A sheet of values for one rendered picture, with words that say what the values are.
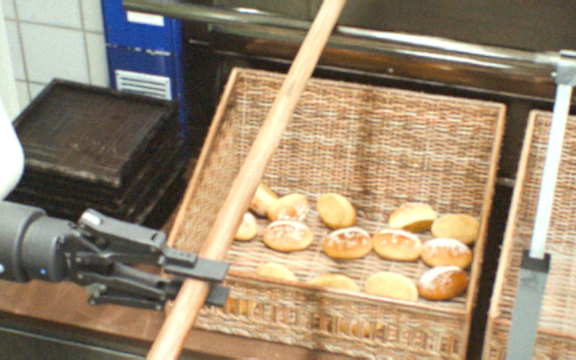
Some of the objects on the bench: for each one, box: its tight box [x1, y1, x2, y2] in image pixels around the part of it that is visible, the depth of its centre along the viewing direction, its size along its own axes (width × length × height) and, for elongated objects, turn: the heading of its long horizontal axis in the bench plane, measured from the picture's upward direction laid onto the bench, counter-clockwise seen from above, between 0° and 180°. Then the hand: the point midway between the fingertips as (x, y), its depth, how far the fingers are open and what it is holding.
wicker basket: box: [161, 68, 508, 360], centre depth 213 cm, size 49×56×28 cm
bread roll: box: [309, 274, 361, 309], centre depth 210 cm, size 6×10×7 cm
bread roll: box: [372, 228, 422, 262], centre depth 221 cm, size 10×7×6 cm
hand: (198, 279), depth 130 cm, fingers closed on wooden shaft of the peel, 3 cm apart
